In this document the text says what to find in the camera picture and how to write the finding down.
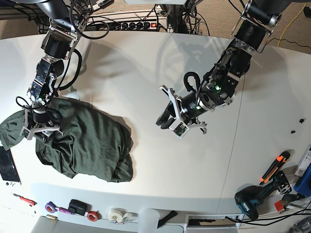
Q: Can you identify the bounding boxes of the dark green t-shirt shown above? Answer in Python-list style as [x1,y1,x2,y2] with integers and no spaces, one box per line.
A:
[0,97,134,183]

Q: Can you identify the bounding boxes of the blue box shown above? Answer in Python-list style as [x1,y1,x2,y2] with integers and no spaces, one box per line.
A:
[294,165,311,197]

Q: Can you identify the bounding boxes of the red handled screwdriver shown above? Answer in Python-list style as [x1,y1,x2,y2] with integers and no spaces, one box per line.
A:
[12,193,36,206]

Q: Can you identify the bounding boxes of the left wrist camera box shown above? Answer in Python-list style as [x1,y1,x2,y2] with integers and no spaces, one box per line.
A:
[169,119,190,138]

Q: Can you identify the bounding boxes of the clear tape dispenser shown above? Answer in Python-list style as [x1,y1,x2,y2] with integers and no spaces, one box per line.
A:
[106,208,138,224]

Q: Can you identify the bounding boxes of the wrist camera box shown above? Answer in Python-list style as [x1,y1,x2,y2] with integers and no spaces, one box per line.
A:
[169,119,190,138]
[20,127,34,140]

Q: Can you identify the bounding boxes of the red tape roll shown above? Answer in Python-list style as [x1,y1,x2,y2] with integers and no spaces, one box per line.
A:
[87,211,100,222]

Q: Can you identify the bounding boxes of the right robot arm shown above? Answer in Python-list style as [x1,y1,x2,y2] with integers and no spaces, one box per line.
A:
[20,0,91,140]

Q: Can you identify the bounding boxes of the white translucent cup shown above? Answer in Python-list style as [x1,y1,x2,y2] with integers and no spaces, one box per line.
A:
[138,208,160,233]

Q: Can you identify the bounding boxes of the white power strip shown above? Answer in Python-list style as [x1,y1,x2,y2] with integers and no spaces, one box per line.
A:
[86,9,170,32]

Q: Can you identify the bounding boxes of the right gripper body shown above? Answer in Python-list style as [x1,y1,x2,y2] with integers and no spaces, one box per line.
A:
[23,107,63,137]

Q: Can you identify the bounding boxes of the teal black cordless drill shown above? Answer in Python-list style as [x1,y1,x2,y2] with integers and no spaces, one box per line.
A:
[234,171,292,221]

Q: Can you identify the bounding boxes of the purple tape roll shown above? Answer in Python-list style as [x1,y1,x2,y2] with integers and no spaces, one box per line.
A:
[45,201,57,213]

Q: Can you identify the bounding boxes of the black tablet with white frame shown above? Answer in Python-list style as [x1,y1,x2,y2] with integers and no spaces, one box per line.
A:
[0,146,20,185]

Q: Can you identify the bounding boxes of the black action camera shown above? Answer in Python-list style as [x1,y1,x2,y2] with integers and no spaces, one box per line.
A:
[68,199,87,216]

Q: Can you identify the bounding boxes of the orange black utility knife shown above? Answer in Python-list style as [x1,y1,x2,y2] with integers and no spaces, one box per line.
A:
[259,151,291,185]

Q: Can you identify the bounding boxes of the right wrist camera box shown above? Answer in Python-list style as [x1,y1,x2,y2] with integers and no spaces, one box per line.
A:
[20,127,34,140]

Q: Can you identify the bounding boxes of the yellow cable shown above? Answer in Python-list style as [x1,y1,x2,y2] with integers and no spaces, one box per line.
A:
[277,4,307,48]

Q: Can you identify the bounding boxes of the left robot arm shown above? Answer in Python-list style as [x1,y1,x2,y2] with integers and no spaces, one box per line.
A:
[156,0,292,138]

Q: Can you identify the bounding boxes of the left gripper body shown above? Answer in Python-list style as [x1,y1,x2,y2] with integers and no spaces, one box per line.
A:
[159,85,208,134]

